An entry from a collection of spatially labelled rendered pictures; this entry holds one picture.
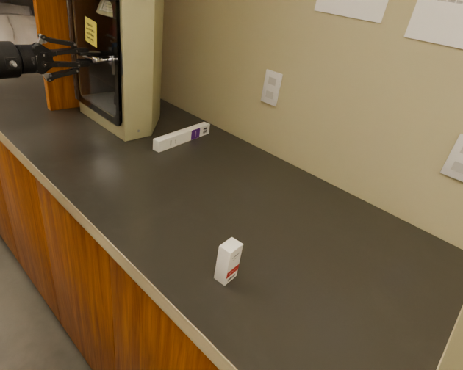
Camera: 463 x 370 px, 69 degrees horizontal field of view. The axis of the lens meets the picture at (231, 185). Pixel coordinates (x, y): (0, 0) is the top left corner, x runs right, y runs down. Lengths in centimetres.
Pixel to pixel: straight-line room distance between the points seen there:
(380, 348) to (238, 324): 26
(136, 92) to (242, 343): 85
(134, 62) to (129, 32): 9
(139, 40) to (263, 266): 77
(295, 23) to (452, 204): 71
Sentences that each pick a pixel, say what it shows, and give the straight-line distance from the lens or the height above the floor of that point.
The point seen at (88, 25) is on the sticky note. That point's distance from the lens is 128.
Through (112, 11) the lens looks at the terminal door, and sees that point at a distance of 114.
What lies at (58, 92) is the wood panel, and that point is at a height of 101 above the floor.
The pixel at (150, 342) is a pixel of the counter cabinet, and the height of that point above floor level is 69.
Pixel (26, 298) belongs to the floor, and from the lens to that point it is 202.
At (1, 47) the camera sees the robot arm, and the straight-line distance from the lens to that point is 110.
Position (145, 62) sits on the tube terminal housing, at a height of 120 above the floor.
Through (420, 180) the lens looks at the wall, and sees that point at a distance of 110.
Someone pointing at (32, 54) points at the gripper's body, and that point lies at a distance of 111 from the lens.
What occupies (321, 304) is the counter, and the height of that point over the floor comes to 94.
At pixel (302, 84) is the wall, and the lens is 119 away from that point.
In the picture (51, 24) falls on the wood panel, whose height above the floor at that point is 125.
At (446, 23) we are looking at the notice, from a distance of 104.
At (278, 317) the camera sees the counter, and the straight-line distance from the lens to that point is 69.
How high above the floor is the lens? 146
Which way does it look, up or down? 31 degrees down
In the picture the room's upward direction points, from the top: 10 degrees clockwise
